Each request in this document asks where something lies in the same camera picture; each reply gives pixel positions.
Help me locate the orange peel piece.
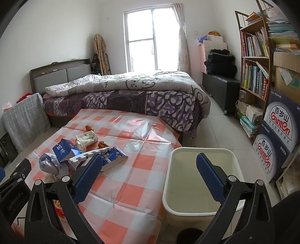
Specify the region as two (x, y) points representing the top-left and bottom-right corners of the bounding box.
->
(98, 141), (108, 148)

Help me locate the black storage bench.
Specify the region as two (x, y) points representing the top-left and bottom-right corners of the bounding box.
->
(202, 73), (240, 115)

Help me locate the blue biscuit box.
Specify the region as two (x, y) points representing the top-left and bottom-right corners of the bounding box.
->
(101, 147), (128, 172)

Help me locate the white plastic trash bin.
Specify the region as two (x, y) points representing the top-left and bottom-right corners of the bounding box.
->
(162, 147), (244, 229)

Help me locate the brown cardboard box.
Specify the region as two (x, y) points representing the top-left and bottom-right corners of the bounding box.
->
(274, 52), (299, 103)

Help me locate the red instant noodle cup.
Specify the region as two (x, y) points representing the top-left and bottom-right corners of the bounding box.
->
(53, 200), (66, 219)

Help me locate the plaid folded item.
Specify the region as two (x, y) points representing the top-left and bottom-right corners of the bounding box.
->
(94, 34), (111, 75)

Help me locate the blue milk carton box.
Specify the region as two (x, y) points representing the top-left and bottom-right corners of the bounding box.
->
(52, 139), (82, 162)

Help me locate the orange white checkered mat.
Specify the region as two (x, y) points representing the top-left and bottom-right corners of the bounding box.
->
(26, 109), (180, 243)

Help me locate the person's left hand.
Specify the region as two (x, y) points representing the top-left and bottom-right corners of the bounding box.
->
(11, 223), (24, 242)

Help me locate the grey checkered cushion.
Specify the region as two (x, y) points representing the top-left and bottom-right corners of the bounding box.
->
(2, 93), (51, 153)

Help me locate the wooden bookshelf with books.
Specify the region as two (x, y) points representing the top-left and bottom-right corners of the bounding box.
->
(234, 0), (300, 139)

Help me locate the upper Ganten water carton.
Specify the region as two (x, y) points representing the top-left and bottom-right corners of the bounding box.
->
(264, 90), (299, 152)

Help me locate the white paper ball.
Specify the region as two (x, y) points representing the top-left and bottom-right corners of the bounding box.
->
(39, 153), (69, 179)

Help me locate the green leaf paper cup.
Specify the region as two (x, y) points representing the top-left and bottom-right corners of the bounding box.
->
(75, 131), (98, 148)

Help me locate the bed with grey headboard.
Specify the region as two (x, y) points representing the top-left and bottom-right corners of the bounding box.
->
(29, 59), (211, 138)

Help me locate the ganten water carton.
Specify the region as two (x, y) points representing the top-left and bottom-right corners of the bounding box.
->
(264, 90), (299, 152)
(253, 133), (290, 182)

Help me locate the stack of white papers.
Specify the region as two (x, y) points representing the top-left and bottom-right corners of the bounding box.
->
(276, 152), (300, 200)

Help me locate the pile of dark clothes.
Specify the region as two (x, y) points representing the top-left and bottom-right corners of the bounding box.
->
(204, 49), (237, 79)

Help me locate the lower Ganten water carton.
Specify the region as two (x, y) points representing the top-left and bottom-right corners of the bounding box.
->
(253, 133), (290, 182)

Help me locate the beige curtain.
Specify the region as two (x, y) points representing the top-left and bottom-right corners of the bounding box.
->
(173, 3), (191, 75)

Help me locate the pink white storage cabinet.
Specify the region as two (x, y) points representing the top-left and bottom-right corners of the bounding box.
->
(197, 30), (227, 74)

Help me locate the window with white frame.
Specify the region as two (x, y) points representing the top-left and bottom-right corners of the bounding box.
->
(124, 4), (179, 72)

